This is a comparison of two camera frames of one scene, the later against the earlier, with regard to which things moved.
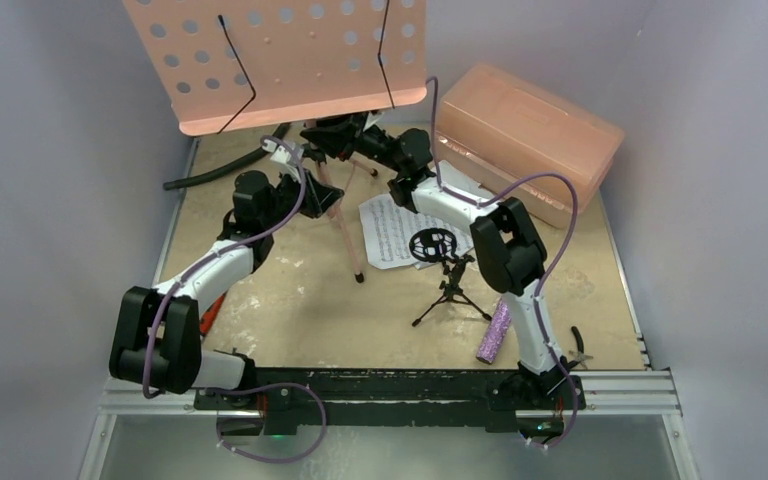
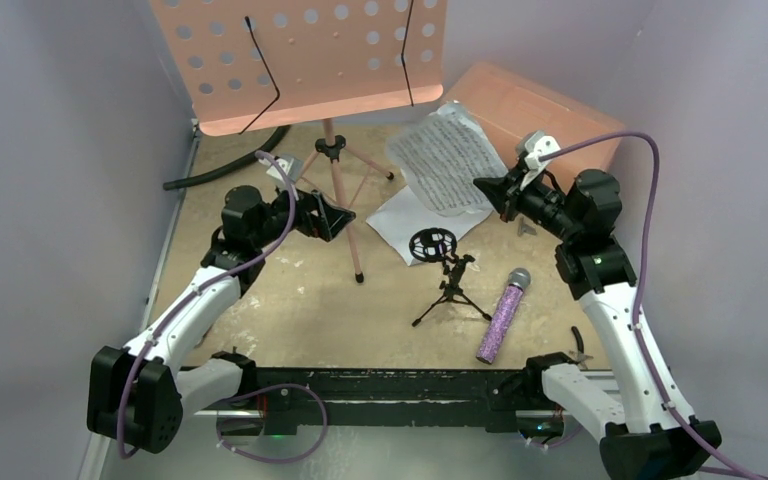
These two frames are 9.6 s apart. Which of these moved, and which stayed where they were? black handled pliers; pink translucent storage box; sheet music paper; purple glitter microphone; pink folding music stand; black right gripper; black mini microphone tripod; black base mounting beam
Moved: pink folding music stand; sheet music paper; black right gripper
Stayed: black mini microphone tripod; purple glitter microphone; pink translucent storage box; black base mounting beam; black handled pliers
